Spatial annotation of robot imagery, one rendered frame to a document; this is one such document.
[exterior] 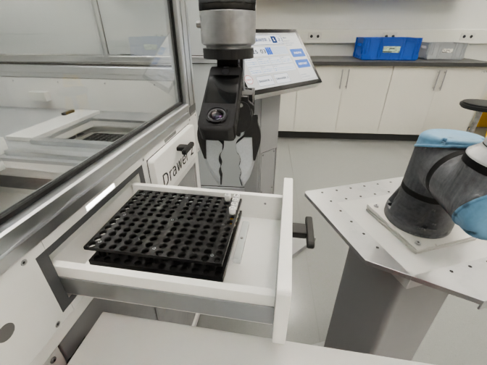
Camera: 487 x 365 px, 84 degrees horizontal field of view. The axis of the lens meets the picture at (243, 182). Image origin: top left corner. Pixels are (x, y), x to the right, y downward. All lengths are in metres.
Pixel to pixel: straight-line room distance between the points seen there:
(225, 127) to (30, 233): 0.29
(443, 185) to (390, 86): 2.99
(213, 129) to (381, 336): 0.76
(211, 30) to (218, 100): 0.09
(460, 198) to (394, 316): 0.40
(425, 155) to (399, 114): 3.03
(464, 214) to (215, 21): 0.49
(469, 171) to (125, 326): 0.63
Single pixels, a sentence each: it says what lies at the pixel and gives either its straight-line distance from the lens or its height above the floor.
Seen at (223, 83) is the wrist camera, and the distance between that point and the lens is 0.38.
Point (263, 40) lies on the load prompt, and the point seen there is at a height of 1.15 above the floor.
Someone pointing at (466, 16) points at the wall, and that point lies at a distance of 4.56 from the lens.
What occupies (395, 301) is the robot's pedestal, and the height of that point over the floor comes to 0.61.
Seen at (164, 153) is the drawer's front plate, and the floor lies 0.93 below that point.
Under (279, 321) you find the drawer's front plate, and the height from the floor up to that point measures 0.87.
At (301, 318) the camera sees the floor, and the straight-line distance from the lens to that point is 1.47.
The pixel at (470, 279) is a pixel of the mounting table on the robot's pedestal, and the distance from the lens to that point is 0.73.
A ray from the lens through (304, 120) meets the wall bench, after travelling 3.43.
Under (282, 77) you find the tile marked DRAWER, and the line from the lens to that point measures 1.34.
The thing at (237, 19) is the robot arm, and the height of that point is 1.21.
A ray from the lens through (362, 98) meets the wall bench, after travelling 3.50.
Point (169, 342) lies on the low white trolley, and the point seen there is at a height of 0.76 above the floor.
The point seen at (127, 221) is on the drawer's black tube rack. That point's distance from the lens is 0.52.
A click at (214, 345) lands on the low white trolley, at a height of 0.76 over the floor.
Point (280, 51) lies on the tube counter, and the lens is 1.43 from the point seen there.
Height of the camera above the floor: 1.20
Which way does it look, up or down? 29 degrees down
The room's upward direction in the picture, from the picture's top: straight up
